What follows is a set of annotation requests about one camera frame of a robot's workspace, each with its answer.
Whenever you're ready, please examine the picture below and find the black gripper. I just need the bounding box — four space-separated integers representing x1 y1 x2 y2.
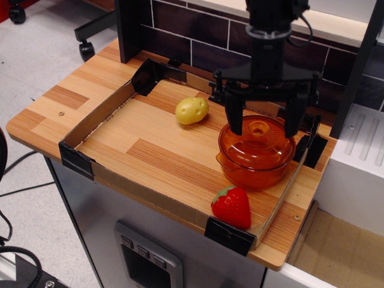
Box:
212 25 322 137

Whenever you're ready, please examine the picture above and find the orange transparent pot lid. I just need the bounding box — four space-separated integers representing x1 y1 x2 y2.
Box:
217 115 296 171

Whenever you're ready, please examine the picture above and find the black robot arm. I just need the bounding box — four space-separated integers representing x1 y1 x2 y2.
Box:
213 1 322 138

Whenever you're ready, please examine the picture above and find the orange transparent plastic pot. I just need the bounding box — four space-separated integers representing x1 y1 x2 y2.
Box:
221 162 289 190

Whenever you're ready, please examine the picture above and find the cardboard fence with black tape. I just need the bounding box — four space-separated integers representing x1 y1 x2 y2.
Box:
59 60 335 257

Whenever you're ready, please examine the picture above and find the yellow toy potato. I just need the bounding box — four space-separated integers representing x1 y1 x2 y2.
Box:
175 97 209 125

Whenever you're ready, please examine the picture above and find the red toy strawberry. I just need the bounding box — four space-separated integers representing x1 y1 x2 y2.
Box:
211 186 251 230

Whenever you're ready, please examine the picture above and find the white upper shelf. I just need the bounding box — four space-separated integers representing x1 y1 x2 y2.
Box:
191 0 376 47

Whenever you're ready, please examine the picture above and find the white toy sink unit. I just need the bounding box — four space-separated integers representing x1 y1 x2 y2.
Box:
315 104 383 235

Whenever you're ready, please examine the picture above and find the black office chair base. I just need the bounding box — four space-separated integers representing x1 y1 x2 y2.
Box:
74 10 116 62

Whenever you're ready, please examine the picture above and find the grey toy oven panel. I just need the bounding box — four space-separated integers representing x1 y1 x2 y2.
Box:
114 221 184 287

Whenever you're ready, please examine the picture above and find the dark right upright post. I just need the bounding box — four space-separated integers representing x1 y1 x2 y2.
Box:
329 0 383 139

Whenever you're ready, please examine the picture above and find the dark upright post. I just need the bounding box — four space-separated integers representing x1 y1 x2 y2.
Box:
329 0 383 139
114 0 152 63

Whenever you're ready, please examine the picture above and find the dark left upright post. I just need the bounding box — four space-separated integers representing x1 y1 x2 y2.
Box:
114 0 152 63

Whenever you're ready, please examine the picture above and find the black floor cable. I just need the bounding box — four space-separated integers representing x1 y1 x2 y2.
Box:
0 149 55 199

